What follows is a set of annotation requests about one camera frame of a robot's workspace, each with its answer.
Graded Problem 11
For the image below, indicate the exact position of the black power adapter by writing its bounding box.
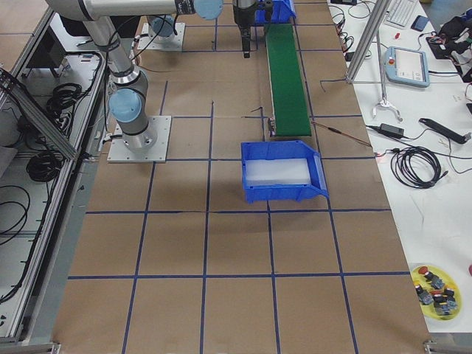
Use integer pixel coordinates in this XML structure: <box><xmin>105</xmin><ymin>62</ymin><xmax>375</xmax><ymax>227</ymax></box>
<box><xmin>379</xmin><ymin>123</ymin><xmax>404</xmax><ymax>139</ymax></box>

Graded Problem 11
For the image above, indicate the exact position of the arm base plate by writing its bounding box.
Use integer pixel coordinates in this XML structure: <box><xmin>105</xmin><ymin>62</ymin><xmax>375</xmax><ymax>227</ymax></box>
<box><xmin>137</xmin><ymin>23</ymin><xmax>185</xmax><ymax>52</ymax></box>
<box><xmin>108</xmin><ymin>116</ymin><xmax>172</xmax><ymax>163</ymax></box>

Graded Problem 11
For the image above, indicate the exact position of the aluminium frame post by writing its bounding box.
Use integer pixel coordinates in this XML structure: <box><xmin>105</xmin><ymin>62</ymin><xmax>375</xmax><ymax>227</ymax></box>
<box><xmin>345</xmin><ymin>0</ymin><xmax>391</xmax><ymax>83</ymax></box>

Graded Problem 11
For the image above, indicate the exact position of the yellow plate of buttons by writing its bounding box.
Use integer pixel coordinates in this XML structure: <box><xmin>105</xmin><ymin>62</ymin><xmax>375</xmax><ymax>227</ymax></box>
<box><xmin>411</xmin><ymin>264</ymin><xmax>462</xmax><ymax>321</ymax></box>

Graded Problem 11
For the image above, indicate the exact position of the right blue plastic bin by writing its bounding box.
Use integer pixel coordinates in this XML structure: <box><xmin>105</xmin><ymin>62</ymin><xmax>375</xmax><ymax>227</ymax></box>
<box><xmin>240</xmin><ymin>140</ymin><xmax>329</xmax><ymax>204</ymax></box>

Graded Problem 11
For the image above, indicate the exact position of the teach pendant tablet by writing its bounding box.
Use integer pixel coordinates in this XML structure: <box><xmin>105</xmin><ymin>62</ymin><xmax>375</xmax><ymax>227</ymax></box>
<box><xmin>383</xmin><ymin>46</ymin><xmax>430</xmax><ymax>88</ymax></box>

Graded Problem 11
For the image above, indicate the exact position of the blue plastic bin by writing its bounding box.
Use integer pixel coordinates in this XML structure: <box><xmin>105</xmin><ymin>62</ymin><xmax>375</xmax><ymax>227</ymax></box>
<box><xmin>255</xmin><ymin>0</ymin><xmax>296</xmax><ymax>26</ymax></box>
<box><xmin>240</xmin><ymin>140</ymin><xmax>329</xmax><ymax>204</ymax></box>

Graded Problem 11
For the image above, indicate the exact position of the black flat tool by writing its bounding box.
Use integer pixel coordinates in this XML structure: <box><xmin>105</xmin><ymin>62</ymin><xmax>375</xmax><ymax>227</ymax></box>
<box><xmin>419</xmin><ymin>117</ymin><xmax>471</xmax><ymax>145</ymax></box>

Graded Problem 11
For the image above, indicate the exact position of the white keyboard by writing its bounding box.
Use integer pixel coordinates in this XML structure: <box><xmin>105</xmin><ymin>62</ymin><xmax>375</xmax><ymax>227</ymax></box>
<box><xmin>383</xmin><ymin>0</ymin><xmax>419</xmax><ymax>28</ymax></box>

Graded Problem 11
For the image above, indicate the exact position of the left blue plastic bin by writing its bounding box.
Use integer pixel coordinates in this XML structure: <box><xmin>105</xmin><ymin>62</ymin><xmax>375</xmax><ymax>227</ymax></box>
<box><xmin>255</xmin><ymin>0</ymin><xmax>296</xmax><ymax>26</ymax></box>

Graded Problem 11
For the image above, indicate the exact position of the coiled black cable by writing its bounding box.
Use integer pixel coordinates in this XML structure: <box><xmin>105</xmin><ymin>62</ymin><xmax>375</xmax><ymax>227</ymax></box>
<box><xmin>390</xmin><ymin>147</ymin><xmax>443</xmax><ymax>190</ymax></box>

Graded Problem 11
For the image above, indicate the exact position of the green conveyor belt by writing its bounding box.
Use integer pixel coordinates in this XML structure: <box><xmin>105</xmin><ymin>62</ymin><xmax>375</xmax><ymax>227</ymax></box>
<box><xmin>265</xmin><ymin>24</ymin><xmax>311</xmax><ymax>137</ymax></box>

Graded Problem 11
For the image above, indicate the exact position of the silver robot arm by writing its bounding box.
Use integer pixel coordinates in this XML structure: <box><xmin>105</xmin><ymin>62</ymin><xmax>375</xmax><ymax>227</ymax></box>
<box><xmin>47</xmin><ymin>0</ymin><xmax>223</xmax><ymax>150</ymax></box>
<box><xmin>147</xmin><ymin>15</ymin><xmax>175</xmax><ymax>38</ymax></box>

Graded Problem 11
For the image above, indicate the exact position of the reacher grabber tool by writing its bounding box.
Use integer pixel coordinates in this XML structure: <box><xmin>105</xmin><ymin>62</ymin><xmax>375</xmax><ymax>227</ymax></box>
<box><xmin>371</xmin><ymin>0</ymin><xmax>404</xmax><ymax>124</ymax></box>

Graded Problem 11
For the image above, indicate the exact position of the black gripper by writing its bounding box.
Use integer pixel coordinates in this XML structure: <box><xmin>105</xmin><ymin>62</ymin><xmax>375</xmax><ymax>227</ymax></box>
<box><xmin>232</xmin><ymin>0</ymin><xmax>256</xmax><ymax>58</ymax></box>

